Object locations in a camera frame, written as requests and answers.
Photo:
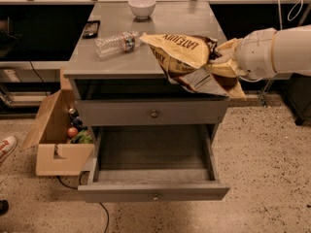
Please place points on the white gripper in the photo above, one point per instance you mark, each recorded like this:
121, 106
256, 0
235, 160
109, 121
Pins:
255, 54

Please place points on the brown chip bag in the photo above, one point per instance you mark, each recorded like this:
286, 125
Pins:
183, 57

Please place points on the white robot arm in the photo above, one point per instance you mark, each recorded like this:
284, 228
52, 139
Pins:
291, 51

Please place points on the grey wooden drawer cabinet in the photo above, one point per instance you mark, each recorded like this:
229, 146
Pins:
135, 75

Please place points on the closed grey middle drawer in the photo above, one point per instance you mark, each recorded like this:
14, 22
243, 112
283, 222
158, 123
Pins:
150, 112

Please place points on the open grey bottom drawer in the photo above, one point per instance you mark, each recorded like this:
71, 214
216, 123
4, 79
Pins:
153, 164

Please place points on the green bag in box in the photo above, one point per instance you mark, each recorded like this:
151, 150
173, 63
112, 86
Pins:
83, 137

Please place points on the white bowl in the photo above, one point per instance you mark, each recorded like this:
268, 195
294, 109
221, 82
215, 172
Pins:
142, 9

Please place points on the clear plastic water bottle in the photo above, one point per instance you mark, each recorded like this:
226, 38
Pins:
124, 42

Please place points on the soda can in box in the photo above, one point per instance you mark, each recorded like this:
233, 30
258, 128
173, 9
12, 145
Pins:
72, 112

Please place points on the red apple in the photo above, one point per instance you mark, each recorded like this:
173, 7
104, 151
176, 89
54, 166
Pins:
72, 132

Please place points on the cardboard box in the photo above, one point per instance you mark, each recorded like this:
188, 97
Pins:
48, 134

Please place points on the white sneaker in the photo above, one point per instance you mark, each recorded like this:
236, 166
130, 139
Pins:
7, 145

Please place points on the black shoe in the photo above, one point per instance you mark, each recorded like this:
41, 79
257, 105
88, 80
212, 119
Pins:
4, 207

